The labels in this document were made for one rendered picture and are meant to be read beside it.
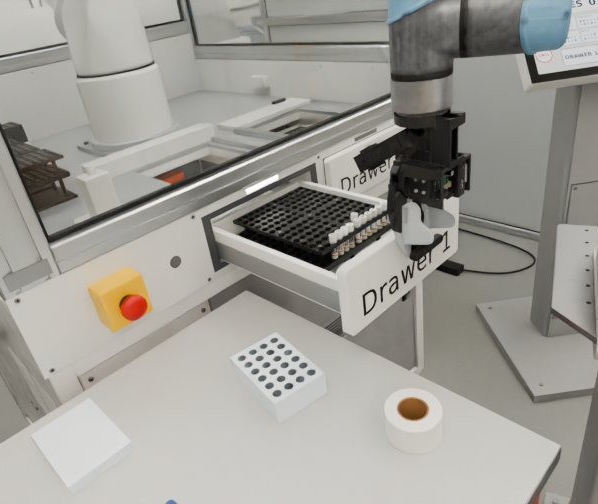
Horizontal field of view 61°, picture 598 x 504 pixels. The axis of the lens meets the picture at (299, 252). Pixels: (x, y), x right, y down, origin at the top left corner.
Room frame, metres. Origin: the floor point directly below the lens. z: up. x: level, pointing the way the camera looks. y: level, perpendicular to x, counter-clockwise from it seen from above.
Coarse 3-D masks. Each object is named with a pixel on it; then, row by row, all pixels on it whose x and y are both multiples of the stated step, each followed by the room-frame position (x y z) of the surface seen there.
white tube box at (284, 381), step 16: (272, 336) 0.62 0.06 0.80; (240, 352) 0.59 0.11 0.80; (256, 352) 0.59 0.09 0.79; (272, 352) 0.59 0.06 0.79; (288, 352) 0.58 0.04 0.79; (240, 368) 0.56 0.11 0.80; (256, 368) 0.55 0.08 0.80; (272, 368) 0.55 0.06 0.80; (288, 368) 0.54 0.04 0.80; (304, 368) 0.54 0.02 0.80; (256, 384) 0.52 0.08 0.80; (272, 384) 0.52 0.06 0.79; (288, 384) 0.51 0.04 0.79; (304, 384) 0.50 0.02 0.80; (320, 384) 0.52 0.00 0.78; (272, 400) 0.48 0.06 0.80; (288, 400) 0.49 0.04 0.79; (304, 400) 0.50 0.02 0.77; (272, 416) 0.49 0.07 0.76; (288, 416) 0.49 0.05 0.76
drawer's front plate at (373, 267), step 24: (456, 216) 0.74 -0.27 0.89; (384, 240) 0.63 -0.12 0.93; (456, 240) 0.75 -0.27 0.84; (360, 264) 0.58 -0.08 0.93; (384, 264) 0.61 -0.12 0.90; (408, 264) 0.65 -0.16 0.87; (432, 264) 0.70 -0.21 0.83; (360, 288) 0.58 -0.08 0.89; (384, 288) 0.61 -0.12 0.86; (408, 288) 0.65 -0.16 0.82; (360, 312) 0.57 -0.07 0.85
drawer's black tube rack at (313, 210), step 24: (288, 192) 0.93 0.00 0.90; (312, 192) 0.92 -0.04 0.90; (264, 216) 0.83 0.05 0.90; (288, 216) 0.82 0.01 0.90; (312, 216) 0.80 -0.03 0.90; (336, 216) 0.80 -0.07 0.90; (264, 240) 0.80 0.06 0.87; (288, 240) 0.73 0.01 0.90; (312, 240) 0.72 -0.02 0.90; (312, 264) 0.69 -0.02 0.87; (336, 264) 0.69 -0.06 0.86
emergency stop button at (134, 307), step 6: (126, 300) 0.63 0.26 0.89; (132, 300) 0.63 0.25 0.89; (138, 300) 0.63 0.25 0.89; (144, 300) 0.64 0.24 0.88; (126, 306) 0.62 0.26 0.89; (132, 306) 0.63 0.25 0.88; (138, 306) 0.63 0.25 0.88; (144, 306) 0.64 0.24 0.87; (126, 312) 0.62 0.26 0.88; (132, 312) 0.62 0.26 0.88; (138, 312) 0.63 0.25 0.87; (144, 312) 0.64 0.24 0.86; (126, 318) 0.62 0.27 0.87; (132, 318) 0.62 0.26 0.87; (138, 318) 0.63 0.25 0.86
